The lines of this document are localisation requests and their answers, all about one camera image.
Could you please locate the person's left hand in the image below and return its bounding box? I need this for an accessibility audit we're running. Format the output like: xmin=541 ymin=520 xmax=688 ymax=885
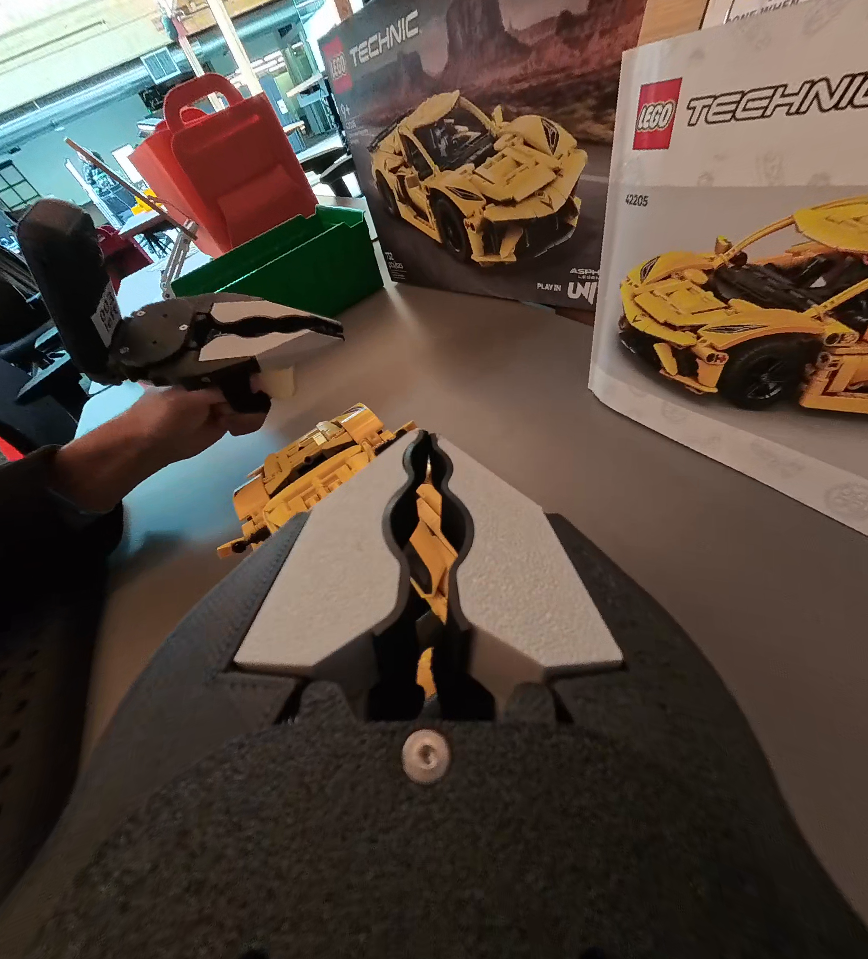
xmin=130 ymin=381 xmax=270 ymax=462

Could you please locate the white car instruction booklet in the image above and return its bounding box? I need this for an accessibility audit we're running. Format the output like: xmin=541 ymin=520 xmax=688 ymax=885
xmin=587 ymin=21 xmax=868 ymax=559

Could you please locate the person's left forearm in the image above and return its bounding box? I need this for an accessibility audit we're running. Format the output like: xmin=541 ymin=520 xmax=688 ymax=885
xmin=0 ymin=397 xmax=158 ymax=653

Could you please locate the red plastic tote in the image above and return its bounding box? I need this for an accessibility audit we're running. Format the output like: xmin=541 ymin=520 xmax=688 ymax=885
xmin=129 ymin=72 xmax=319 ymax=256

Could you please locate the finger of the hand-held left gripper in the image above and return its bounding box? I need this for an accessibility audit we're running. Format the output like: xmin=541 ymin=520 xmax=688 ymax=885
xmin=193 ymin=293 xmax=345 ymax=336
xmin=200 ymin=328 xmax=345 ymax=375

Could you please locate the grey desk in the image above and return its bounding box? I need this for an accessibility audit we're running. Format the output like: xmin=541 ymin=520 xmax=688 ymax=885
xmin=74 ymin=195 xmax=868 ymax=959

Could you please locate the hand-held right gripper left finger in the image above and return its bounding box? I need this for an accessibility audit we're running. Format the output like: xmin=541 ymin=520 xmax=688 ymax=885
xmin=233 ymin=430 xmax=435 ymax=709

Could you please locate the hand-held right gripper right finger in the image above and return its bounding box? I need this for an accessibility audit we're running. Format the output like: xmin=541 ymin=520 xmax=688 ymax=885
xmin=428 ymin=432 xmax=624 ymax=720

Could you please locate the green plastic bin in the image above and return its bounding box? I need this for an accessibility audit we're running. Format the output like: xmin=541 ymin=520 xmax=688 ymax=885
xmin=170 ymin=204 xmax=386 ymax=319

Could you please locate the yellow toy brick car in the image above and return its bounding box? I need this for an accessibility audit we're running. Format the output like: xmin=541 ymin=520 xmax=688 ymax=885
xmin=217 ymin=402 xmax=459 ymax=698

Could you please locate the dark car set box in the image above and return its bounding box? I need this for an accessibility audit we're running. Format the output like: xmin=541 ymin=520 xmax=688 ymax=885
xmin=318 ymin=0 xmax=648 ymax=308

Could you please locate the black perforated chair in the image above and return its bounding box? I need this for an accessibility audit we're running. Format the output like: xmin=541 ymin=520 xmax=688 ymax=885
xmin=0 ymin=637 xmax=109 ymax=959

